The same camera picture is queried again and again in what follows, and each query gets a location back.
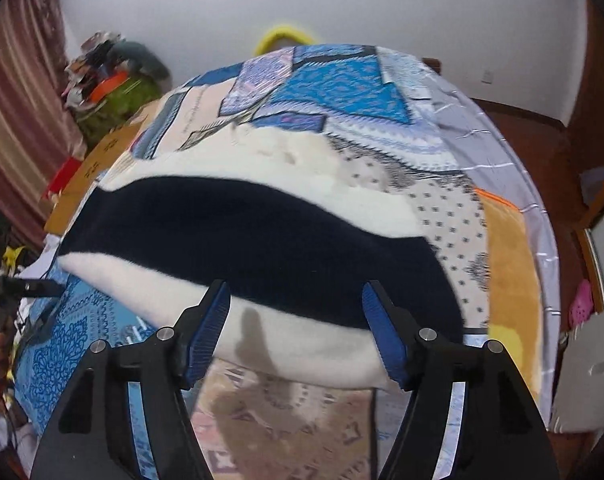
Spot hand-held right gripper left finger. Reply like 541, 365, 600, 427
29, 280, 233, 480

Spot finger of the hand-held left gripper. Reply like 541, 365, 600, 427
0, 280, 64, 298

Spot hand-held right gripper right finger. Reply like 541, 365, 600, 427
361, 280, 563, 480

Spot white and black sweater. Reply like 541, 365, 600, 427
57, 125, 465, 391

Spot pile of clothes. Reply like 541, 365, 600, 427
59, 30, 133, 111

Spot orange fleece blanket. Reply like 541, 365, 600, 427
474, 187, 543, 396

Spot striped curtain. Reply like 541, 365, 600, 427
0, 0, 88, 231

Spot pink slipper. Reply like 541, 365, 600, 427
567, 280, 595, 328

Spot patchwork print bedsheet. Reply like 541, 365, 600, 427
12, 45, 488, 480

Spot yellow hoop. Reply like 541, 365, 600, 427
253, 22, 317, 56

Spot wooden door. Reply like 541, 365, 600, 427
564, 0, 604, 161

